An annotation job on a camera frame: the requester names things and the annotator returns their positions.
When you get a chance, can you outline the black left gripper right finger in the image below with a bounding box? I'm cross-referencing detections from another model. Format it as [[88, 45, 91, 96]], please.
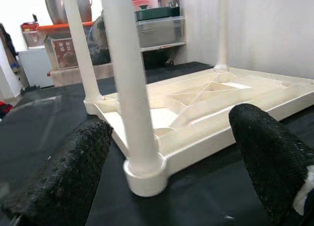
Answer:
[[228, 103, 314, 226]]

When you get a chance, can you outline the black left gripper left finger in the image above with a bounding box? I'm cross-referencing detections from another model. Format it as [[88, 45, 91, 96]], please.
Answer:
[[0, 118, 114, 226]]

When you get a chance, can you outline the white plastic table leg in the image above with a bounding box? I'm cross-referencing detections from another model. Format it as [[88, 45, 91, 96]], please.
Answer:
[[62, 0, 103, 103], [100, 0, 160, 173], [215, 0, 231, 71]]

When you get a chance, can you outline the black tablecloth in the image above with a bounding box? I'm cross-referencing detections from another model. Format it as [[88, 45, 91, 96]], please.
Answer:
[[0, 61, 314, 226]]

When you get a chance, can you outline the white plastic table top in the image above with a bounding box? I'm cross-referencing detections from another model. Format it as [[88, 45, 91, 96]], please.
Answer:
[[83, 66, 314, 197]]

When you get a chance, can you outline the red cloth item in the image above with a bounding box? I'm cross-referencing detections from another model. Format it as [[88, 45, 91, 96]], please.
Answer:
[[0, 100, 13, 119]]

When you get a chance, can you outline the beige cloth covered bench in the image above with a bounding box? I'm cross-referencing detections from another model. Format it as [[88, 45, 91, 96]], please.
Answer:
[[48, 63, 116, 87]]

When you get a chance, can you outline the white cabinet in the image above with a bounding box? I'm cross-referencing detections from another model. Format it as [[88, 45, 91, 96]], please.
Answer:
[[18, 47, 54, 88]]

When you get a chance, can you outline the orange lidded storage box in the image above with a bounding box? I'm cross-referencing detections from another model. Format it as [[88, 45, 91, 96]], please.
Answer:
[[21, 21, 95, 70]]

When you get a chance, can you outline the glossy black bag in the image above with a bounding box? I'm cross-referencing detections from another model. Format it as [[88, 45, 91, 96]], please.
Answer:
[[85, 14, 111, 65]]

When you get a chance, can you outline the white shelf board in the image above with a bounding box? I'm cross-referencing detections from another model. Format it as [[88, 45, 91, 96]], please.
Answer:
[[141, 42, 188, 52]]

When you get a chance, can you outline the large steel pot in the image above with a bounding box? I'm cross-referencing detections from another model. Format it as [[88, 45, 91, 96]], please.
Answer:
[[44, 0, 93, 25]]

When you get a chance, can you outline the red lidded plastic container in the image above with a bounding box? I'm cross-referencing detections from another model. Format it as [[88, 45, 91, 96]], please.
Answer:
[[132, 0, 150, 10]]

